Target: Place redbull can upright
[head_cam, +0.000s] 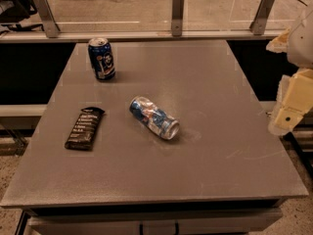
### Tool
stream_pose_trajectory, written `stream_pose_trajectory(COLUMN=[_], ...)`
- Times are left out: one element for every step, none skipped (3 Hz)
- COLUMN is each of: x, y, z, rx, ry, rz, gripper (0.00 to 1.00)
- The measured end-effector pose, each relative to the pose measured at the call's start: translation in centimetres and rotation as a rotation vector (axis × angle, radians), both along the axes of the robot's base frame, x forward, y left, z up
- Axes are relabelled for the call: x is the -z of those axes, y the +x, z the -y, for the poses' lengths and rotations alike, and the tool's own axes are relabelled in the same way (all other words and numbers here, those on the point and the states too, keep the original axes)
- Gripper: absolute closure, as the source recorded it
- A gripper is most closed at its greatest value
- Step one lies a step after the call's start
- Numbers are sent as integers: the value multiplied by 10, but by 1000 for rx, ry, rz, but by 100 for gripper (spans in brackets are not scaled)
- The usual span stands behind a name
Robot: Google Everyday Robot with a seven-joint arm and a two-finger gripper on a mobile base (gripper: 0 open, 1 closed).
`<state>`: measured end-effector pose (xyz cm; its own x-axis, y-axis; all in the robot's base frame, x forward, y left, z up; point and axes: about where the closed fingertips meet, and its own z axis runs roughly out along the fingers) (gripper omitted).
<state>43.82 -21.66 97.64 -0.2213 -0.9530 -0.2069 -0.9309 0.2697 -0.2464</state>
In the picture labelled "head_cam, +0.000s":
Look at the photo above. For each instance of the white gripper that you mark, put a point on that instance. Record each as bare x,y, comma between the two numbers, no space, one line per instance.
302,44

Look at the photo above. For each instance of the Red Bull can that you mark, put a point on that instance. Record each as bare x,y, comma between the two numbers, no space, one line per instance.
155,119

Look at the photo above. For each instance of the blue Pepsi can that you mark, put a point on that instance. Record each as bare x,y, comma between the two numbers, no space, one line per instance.
101,58

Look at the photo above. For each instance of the grey table cabinet base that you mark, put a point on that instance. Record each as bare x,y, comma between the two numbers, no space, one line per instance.
180,218

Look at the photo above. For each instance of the black snack bar wrapper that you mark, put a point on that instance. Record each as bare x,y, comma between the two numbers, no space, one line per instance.
84,130

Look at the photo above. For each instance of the dark equipment top left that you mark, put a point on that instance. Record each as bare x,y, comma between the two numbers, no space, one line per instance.
12,12

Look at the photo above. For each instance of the horizontal metal rail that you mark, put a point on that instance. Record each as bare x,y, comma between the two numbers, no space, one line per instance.
116,36

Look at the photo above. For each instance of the right metal rail bracket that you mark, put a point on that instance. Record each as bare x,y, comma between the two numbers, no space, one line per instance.
258,25

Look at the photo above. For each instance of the metal rail bracket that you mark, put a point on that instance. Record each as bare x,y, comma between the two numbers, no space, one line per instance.
177,17
258,25
45,13

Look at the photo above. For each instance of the middle metal rail bracket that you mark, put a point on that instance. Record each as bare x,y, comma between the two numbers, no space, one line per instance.
177,17

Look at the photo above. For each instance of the left metal rail bracket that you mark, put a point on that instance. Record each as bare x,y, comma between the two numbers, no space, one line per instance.
45,13

